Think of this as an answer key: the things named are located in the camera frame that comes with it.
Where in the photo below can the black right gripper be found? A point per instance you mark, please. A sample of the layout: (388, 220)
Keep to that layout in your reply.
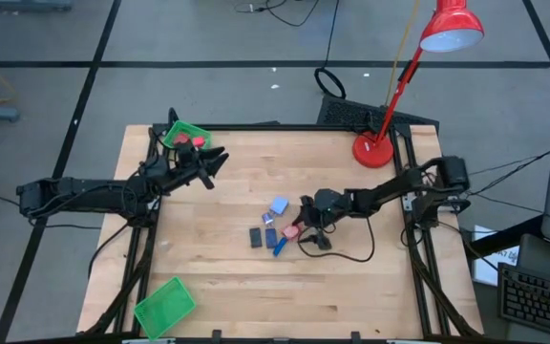
(330, 205)

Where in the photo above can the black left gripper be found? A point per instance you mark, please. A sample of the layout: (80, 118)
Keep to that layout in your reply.
(186, 172)

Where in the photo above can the red plastic box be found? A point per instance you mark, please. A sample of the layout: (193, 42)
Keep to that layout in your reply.
(181, 139)
(290, 232)
(199, 141)

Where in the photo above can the light blue note pad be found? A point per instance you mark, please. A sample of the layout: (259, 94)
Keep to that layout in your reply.
(279, 205)

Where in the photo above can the bright blue rectangular box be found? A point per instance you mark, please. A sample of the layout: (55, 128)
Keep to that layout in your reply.
(280, 247)

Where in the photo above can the small white purple box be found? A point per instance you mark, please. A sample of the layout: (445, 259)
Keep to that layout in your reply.
(268, 219)

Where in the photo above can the black rectangular device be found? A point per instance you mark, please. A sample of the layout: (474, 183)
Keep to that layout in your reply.
(255, 237)

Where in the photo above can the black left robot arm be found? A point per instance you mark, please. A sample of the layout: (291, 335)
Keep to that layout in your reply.
(89, 193)

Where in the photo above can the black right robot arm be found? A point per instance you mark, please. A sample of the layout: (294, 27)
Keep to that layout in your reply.
(389, 188)

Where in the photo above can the green plastic mesh basket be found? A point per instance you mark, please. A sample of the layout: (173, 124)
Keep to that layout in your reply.
(165, 308)
(184, 128)

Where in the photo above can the red desk lamp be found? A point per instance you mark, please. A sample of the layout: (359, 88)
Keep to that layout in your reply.
(373, 150)

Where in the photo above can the black perforated panel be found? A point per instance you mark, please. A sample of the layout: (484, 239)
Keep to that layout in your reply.
(346, 114)

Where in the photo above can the white aluminium bar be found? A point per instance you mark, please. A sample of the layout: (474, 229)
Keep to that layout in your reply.
(148, 341)
(413, 342)

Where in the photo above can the white printed paper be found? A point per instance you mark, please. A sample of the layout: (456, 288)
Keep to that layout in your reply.
(494, 267)

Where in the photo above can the black desk bar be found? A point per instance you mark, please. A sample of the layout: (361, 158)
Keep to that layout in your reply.
(504, 236)

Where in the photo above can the black computer keyboard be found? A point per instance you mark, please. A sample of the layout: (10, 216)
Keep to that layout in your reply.
(537, 301)

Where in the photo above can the black aluminium table frame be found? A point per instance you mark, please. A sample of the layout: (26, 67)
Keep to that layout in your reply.
(303, 127)

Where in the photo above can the black table edge bracket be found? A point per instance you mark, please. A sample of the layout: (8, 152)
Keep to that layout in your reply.
(216, 337)
(355, 337)

